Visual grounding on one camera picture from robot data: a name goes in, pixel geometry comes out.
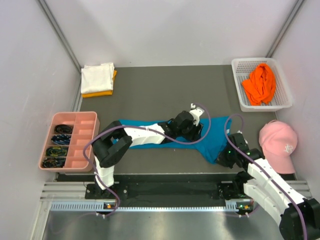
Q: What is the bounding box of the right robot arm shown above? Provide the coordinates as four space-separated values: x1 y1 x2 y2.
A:
216 132 320 240

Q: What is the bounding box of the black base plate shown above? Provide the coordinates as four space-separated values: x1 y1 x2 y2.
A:
84 180 253 208

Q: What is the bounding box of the orange crumpled t shirt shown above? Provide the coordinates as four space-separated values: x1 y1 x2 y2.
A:
242 63 277 106

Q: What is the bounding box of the pink cap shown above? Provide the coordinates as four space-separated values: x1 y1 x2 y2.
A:
258 120 298 175

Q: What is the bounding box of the green black coiled cable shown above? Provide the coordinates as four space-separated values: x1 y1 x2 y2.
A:
45 146 69 157

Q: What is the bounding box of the white perforated plastic basket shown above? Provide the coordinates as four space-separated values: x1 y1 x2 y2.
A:
231 57 293 112

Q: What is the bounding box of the black coiled cable top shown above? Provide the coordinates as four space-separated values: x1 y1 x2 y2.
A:
54 124 74 134

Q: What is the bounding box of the blue t shirt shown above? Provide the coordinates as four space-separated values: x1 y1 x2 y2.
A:
112 116 233 165

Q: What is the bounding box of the white folded t shirt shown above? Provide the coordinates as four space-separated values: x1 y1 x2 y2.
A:
81 62 115 94

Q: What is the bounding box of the blue coiled cable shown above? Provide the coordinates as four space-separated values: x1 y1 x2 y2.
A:
50 134 72 145

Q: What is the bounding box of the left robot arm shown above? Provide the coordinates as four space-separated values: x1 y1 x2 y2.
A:
92 107 204 199

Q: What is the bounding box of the grey slotted cable duct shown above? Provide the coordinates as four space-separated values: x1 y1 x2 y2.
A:
50 201 254 213

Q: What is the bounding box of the pink compartment tray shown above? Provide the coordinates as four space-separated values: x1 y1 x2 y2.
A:
38 111 100 173

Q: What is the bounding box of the multicolour coiled cable bottom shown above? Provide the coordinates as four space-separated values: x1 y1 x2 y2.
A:
41 157 67 169

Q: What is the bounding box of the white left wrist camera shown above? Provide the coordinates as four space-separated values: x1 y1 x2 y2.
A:
189 103 205 126

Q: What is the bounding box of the yellow folded t shirt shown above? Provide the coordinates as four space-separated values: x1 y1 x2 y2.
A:
80 70 117 98

